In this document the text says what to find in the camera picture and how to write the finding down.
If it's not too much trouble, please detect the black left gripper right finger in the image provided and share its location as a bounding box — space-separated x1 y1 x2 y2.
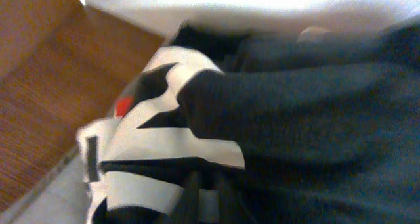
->
216 174 258 224

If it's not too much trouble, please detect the red folded garment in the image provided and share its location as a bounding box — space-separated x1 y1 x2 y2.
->
114 96 134 118

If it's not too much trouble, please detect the black Nike t-shirt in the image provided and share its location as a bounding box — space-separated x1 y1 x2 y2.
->
77 19 419 223

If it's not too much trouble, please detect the grey-green folded garment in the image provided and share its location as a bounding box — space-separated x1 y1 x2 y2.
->
1 146 89 224

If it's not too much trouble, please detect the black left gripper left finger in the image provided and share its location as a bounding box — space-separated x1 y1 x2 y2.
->
171 171 201 224

